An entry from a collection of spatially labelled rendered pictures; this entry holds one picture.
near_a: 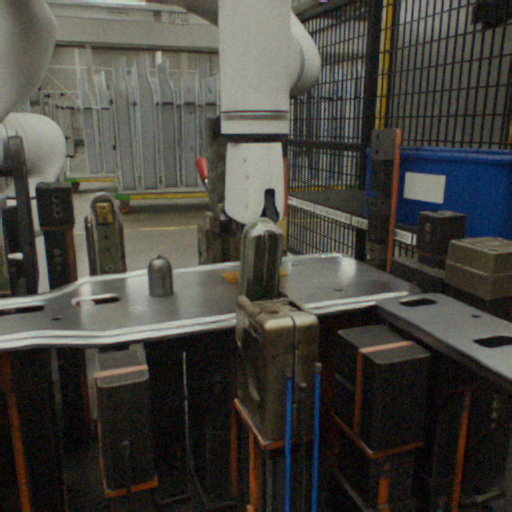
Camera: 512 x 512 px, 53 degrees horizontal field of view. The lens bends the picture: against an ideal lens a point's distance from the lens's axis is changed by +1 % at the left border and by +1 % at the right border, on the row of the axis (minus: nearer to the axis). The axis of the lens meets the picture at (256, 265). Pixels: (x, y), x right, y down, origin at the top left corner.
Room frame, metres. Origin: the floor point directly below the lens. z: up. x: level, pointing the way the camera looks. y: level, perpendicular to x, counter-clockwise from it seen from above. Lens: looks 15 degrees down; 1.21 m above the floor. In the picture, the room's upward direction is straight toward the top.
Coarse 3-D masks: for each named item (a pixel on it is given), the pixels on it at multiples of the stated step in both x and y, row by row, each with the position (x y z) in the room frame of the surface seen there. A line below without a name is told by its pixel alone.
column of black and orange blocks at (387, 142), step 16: (384, 144) 0.89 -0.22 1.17; (400, 144) 0.90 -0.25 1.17; (384, 160) 0.89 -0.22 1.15; (384, 176) 0.90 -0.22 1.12; (384, 192) 0.90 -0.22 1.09; (368, 208) 0.93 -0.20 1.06; (384, 208) 0.89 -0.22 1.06; (368, 224) 0.93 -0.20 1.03; (384, 224) 0.90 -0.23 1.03; (368, 240) 0.92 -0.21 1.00; (384, 240) 0.90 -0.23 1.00; (384, 256) 0.90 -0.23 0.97; (384, 320) 0.90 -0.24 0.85
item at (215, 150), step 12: (204, 120) 0.81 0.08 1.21; (216, 120) 0.78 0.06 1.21; (204, 132) 0.81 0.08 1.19; (216, 132) 0.81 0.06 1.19; (216, 144) 0.81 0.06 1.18; (216, 156) 0.80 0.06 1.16; (216, 168) 0.80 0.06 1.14; (216, 180) 0.80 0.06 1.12; (216, 192) 0.78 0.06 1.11; (216, 204) 0.78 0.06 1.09; (216, 216) 0.78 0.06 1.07; (216, 228) 0.77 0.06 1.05; (228, 228) 0.80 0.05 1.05
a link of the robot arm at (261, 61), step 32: (224, 0) 0.63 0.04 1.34; (256, 0) 0.62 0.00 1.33; (288, 0) 0.64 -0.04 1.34; (224, 32) 0.64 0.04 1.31; (256, 32) 0.62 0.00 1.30; (288, 32) 0.64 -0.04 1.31; (224, 64) 0.64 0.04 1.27; (256, 64) 0.62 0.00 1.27; (288, 64) 0.65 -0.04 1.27; (224, 96) 0.64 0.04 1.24; (256, 96) 0.62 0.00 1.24; (288, 96) 0.65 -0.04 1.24
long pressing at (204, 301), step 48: (96, 288) 0.63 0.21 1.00; (144, 288) 0.63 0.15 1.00; (192, 288) 0.63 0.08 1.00; (288, 288) 0.63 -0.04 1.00; (336, 288) 0.63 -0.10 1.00; (384, 288) 0.63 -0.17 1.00; (0, 336) 0.48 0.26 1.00; (48, 336) 0.49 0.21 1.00; (96, 336) 0.49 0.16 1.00; (144, 336) 0.49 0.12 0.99
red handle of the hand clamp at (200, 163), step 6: (198, 162) 0.89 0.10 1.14; (204, 162) 0.89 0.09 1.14; (198, 168) 0.88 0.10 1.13; (204, 168) 0.88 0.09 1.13; (204, 174) 0.86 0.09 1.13; (204, 180) 0.86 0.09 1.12; (204, 186) 0.86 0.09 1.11; (222, 204) 0.81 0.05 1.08; (222, 210) 0.80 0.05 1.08; (222, 216) 0.79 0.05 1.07; (228, 216) 0.79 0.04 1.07; (222, 222) 0.78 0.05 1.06; (228, 222) 0.79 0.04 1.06
